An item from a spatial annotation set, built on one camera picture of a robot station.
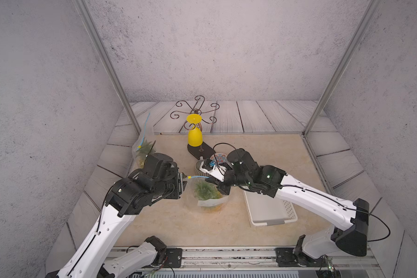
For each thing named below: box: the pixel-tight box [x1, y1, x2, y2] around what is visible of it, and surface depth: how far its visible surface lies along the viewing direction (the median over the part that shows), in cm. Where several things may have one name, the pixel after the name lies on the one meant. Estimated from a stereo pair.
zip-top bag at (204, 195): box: [184, 176, 229, 213], surface depth 73 cm
